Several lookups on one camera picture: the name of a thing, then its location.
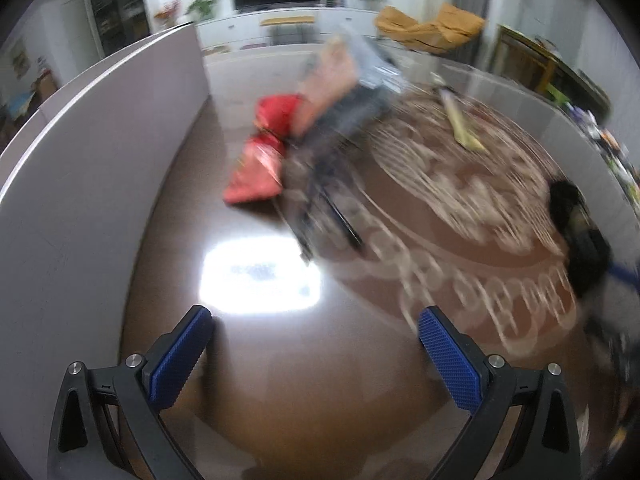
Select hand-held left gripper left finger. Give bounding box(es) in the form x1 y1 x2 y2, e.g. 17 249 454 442
47 304 215 480

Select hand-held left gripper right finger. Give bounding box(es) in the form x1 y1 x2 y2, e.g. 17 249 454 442
417 306 584 480

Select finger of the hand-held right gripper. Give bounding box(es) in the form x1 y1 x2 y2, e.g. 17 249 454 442
605 260 640 297
582 310 640 363

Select black fabric hair bow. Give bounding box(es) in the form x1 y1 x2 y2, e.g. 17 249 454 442
547 180 614 297

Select row of bottles on sideboard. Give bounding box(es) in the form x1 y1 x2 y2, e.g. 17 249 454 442
565 104 640 197

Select red snack packet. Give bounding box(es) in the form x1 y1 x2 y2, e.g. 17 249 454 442
222 135 287 206

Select grey partition panel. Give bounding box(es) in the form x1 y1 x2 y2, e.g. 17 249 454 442
0 22 209 461

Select wooden chair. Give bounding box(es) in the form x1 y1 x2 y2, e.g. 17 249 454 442
492 25 559 94

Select red pouch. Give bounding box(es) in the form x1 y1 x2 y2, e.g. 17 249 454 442
254 94 306 140

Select crinkled clear plastic wrapper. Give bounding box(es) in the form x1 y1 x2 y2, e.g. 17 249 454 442
345 24 409 97

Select grey curtain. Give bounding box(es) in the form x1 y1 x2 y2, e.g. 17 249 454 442
457 0 494 67

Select orange lounge chair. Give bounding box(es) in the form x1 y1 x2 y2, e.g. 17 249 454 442
375 4 487 54

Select white television console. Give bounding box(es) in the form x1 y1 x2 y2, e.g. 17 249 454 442
195 6 382 54

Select red flowers in vase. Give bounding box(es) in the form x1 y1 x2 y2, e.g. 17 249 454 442
154 0 183 29

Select green potted plant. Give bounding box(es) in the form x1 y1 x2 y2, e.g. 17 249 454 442
185 0 224 23

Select wooden bench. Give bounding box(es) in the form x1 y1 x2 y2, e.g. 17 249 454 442
260 16 317 47

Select dark glass display cabinet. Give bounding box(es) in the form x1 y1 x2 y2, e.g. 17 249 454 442
87 0 152 57

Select wall painting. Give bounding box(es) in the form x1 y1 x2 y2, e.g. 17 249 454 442
11 42 32 79

